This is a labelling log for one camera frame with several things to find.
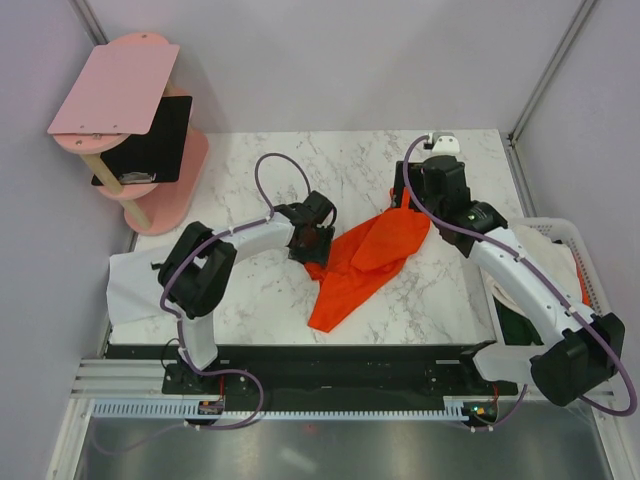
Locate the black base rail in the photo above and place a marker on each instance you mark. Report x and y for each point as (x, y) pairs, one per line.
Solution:
(332, 377)

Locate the white laundry basket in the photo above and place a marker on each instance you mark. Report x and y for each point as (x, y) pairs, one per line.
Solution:
(590, 280)

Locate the white t shirt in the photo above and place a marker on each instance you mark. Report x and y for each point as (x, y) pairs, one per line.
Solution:
(555, 259)

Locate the pink clipboard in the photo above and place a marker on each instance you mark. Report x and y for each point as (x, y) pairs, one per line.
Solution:
(118, 90)

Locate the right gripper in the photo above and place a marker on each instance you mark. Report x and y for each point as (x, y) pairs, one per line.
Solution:
(416, 176)

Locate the white cable duct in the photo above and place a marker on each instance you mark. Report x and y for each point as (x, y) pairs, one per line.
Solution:
(197, 410)

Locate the black clipboard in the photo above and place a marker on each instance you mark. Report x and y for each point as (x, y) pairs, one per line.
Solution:
(155, 157)

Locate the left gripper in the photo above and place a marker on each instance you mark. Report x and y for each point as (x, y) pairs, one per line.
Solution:
(321, 254)

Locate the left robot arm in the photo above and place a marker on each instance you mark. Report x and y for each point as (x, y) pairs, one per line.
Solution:
(197, 270)

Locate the dark green t shirt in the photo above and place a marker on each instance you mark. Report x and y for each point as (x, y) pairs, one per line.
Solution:
(516, 329)

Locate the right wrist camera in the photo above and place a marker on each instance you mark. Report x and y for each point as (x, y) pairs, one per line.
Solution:
(442, 143)

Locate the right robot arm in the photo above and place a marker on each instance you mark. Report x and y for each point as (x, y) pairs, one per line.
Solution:
(463, 231)

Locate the orange t shirt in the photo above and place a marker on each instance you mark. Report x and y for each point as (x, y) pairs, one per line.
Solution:
(363, 260)

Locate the pink wooden shelf stand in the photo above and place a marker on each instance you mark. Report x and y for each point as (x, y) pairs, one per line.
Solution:
(149, 209)

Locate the white cloth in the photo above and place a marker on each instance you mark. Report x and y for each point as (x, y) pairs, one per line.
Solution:
(133, 291)

